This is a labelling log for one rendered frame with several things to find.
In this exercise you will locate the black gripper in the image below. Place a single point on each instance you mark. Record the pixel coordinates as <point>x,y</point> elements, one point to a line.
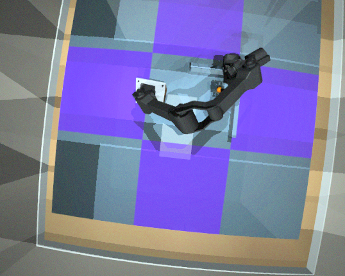
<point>227,62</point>

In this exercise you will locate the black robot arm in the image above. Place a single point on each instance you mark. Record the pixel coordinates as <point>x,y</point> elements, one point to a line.
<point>246,74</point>

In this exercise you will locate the clear l-shaped low wall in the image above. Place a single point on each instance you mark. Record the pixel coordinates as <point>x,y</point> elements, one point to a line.
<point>211,71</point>

